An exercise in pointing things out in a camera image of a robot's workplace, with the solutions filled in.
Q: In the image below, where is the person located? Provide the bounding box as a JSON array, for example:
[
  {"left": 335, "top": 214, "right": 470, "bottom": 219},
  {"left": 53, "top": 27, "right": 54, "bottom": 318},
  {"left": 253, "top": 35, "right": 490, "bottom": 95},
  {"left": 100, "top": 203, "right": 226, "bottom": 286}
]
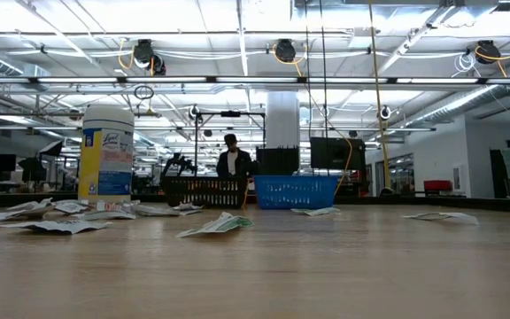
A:
[{"left": 215, "top": 133, "right": 257, "bottom": 179}]

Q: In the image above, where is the black equipment box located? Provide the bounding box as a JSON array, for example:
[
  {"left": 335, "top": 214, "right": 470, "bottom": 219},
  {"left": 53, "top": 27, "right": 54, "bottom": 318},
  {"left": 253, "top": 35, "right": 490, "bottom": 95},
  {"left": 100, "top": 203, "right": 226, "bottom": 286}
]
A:
[{"left": 255, "top": 146, "right": 301, "bottom": 176}]

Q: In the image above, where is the glass door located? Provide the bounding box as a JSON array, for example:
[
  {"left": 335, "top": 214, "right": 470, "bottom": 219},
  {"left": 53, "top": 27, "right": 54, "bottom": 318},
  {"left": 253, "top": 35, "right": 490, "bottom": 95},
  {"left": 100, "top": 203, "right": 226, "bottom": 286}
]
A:
[{"left": 373, "top": 152, "right": 415, "bottom": 197}]

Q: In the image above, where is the black slotted plastic basket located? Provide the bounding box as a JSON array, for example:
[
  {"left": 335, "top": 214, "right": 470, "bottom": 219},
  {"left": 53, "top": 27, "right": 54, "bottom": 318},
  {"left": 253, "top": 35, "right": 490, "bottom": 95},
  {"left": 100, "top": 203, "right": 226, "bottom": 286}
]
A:
[{"left": 163, "top": 175, "right": 250, "bottom": 210}]

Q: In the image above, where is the white building column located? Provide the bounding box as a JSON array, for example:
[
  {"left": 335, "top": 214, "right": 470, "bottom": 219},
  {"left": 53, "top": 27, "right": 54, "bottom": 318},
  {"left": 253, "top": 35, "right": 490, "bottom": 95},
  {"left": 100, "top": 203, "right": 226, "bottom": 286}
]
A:
[{"left": 265, "top": 90, "right": 301, "bottom": 150}]

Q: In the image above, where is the yellow hanging cable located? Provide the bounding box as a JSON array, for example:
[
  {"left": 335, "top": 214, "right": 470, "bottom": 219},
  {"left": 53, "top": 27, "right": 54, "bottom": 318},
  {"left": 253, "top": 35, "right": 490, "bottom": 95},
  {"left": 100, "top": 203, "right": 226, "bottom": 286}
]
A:
[{"left": 367, "top": 0, "right": 392, "bottom": 192}]

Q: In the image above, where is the white red printed packet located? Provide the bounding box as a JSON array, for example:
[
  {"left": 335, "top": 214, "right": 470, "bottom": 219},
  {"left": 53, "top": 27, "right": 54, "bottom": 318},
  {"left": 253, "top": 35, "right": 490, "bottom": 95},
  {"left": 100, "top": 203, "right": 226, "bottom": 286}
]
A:
[{"left": 95, "top": 200, "right": 127, "bottom": 213}]

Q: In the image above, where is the black background rig frame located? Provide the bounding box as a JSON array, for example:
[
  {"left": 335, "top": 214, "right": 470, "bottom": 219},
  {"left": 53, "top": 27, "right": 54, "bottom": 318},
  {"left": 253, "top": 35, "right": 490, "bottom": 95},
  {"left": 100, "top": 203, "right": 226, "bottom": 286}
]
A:
[{"left": 194, "top": 110, "right": 267, "bottom": 178}]

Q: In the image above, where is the black ceiling cable reel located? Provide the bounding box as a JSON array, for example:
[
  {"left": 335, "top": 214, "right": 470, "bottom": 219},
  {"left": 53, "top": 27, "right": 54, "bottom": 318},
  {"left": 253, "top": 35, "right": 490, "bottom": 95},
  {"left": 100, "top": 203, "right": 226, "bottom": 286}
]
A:
[
  {"left": 132, "top": 38, "right": 167, "bottom": 77},
  {"left": 274, "top": 38, "right": 298, "bottom": 64},
  {"left": 475, "top": 39, "right": 502, "bottom": 66}
]

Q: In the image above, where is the red storage bin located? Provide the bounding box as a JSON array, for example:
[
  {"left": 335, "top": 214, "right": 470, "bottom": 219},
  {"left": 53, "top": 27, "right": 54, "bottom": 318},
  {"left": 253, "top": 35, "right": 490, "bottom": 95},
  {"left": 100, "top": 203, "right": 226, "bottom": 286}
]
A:
[{"left": 422, "top": 179, "right": 453, "bottom": 193}]

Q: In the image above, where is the Lysol wipes canister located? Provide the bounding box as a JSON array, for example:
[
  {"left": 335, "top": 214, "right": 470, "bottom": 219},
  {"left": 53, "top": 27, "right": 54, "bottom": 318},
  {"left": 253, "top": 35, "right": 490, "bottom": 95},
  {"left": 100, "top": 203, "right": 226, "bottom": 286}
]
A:
[{"left": 77, "top": 105, "right": 135, "bottom": 204}]

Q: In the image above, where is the white green bandage packet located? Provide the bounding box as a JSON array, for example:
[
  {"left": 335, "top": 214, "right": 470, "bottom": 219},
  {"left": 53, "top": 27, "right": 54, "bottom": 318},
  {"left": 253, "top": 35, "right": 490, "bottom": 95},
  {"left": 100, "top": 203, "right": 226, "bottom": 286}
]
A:
[{"left": 174, "top": 211, "right": 255, "bottom": 239}]

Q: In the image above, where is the blue slotted plastic basket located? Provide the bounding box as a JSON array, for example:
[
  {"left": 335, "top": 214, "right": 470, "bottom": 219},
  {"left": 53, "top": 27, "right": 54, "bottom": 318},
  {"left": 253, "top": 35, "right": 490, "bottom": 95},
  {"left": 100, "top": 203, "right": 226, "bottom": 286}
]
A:
[{"left": 253, "top": 174, "right": 341, "bottom": 211}]

